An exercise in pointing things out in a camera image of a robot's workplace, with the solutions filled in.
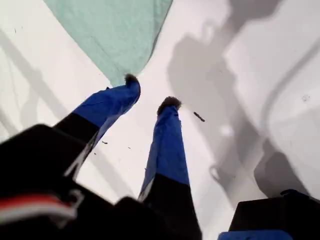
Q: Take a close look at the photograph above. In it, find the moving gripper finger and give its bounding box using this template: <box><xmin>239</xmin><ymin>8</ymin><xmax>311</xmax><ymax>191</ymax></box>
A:
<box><xmin>137</xmin><ymin>96</ymin><xmax>203</xmax><ymax>240</ymax></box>

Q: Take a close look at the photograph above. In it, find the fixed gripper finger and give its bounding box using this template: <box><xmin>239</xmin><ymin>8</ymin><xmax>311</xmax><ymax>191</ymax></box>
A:
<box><xmin>53</xmin><ymin>73</ymin><xmax>142</xmax><ymax>179</ymax></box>

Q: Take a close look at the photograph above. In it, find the pale green T-shirt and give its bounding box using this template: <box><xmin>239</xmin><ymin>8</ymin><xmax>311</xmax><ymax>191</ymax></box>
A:
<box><xmin>42</xmin><ymin>0</ymin><xmax>174</xmax><ymax>88</ymax></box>

